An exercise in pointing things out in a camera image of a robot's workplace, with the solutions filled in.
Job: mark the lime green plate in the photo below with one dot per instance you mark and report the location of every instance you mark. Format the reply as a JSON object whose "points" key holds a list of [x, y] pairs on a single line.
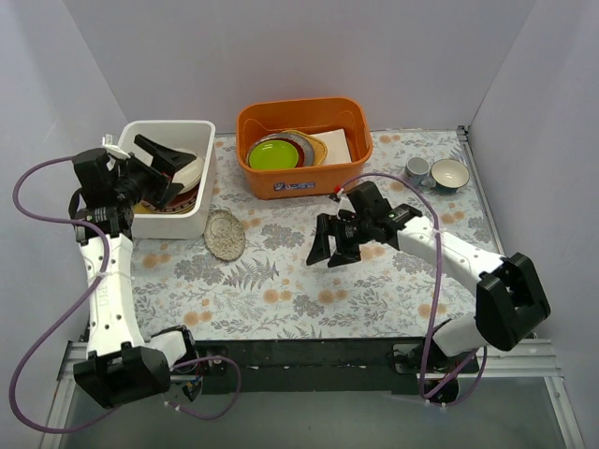
{"points": [[273, 155]]}

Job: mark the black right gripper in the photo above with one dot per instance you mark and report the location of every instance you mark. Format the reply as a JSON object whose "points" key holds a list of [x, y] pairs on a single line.
{"points": [[343, 232]]}

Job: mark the white plastic bin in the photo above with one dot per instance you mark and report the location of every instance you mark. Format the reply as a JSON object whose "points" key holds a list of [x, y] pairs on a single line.
{"points": [[194, 135]]}

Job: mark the orange plastic bin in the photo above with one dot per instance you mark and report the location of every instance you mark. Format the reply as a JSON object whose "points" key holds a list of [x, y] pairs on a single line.
{"points": [[311, 116]]}

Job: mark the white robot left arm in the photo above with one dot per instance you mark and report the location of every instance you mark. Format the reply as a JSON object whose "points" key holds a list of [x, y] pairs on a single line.
{"points": [[121, 366]]}

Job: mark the speckled oval dish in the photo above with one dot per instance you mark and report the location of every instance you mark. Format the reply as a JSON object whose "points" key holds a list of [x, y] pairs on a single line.
{"points": [[224, 235]]}

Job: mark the pink polka dot plate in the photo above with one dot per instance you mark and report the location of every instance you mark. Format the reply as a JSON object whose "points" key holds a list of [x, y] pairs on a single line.
{"points": [[166, 207]]}

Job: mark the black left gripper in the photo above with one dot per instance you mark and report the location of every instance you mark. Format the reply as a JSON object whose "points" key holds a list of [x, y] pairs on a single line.
{"points": [[155, 173]]}

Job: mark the red round plate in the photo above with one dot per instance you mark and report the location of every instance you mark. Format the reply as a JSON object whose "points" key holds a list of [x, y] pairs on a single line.
{"points": [[185, 198]]}

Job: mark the small patterned mug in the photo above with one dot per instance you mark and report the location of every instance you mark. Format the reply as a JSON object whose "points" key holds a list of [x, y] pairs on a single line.
{"points": [[417, 172]]}

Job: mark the white square plate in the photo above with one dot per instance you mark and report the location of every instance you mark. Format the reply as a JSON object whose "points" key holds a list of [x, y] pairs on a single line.
{"points": [[337, 147]]}

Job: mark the green rimmed bowl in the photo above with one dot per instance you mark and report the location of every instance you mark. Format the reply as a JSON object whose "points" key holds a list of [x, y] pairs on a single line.
{"points": [[448, 176]]}

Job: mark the floral table mat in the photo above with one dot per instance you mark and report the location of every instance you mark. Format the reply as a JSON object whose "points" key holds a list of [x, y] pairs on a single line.
{"points": [[270, 292]]}

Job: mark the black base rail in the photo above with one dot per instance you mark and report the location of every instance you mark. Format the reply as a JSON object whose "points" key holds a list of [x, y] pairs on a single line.
{"points": [[304, 365]]}

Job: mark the yellow bamboo mat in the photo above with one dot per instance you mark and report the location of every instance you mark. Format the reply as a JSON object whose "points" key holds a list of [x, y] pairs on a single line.
{"points": [[146, 209]]}

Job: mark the cream divided plate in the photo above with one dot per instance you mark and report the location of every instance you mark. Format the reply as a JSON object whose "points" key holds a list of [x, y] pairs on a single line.
{"points": [[189, 177]]}

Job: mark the yellow woven basket plate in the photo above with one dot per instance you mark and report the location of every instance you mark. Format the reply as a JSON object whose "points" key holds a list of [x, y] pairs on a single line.
{"points": [[318, 152]]}

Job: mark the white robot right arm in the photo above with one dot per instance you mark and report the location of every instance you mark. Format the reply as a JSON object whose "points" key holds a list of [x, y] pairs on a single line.
{"points": [[510, 301]]}

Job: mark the grey rimmed plate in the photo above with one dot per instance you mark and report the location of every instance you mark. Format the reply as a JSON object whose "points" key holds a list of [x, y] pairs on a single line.
{"points": [[298, 142]]}

